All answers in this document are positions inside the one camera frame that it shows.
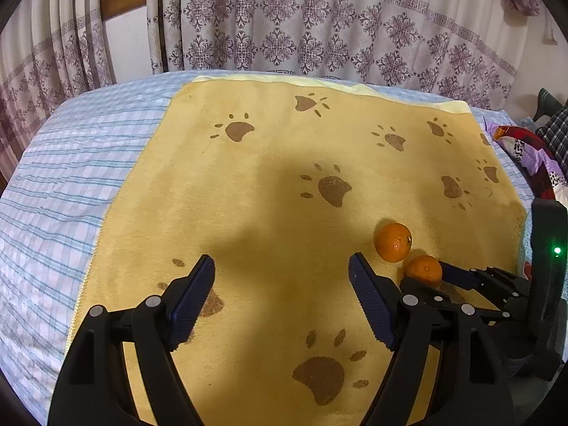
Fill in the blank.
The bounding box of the small mandarin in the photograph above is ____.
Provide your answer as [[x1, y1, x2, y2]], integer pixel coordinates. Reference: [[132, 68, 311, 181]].
[[405, 255, 443, 285], [375, 222, 413, 262]]

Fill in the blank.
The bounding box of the colourful patchwork quilt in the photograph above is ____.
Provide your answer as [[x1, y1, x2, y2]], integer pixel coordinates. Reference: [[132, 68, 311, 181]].
[[481, 118, 568, 214]]

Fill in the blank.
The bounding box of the white purple patterned curtain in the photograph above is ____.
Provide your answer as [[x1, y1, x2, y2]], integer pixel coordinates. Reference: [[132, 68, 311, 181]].
[[148, 0, 520, 111], [0, 0, 116, 187]]

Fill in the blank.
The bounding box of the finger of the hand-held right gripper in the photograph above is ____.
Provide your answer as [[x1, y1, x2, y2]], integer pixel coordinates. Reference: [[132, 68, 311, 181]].
[[400, 276, 513, 326], [439, 262, 533, 305]]

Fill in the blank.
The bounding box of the blue checked bed sheet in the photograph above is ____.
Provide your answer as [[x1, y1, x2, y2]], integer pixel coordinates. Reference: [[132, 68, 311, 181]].
[[0, 70, 533, 426]]

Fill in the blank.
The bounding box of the yellow paw print blanket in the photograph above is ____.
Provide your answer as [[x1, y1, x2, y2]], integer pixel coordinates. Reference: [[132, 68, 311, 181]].
[[66, 75, 529, 426]]

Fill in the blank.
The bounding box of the dark plaid cloth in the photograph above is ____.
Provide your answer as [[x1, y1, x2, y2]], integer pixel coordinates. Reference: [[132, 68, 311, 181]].
[[532, 89, 568, 165]]

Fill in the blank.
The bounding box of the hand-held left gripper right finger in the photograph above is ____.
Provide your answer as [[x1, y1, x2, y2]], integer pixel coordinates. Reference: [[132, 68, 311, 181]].
[[348, 253, 515, 426]]

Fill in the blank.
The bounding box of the light blue plastic basket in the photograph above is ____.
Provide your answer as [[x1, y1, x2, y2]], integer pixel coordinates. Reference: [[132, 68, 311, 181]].
[[518, 206, 535, 278]]

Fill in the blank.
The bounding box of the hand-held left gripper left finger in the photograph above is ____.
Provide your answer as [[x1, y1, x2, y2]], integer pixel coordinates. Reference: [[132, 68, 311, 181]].
[[48, 254, 217, 426]]

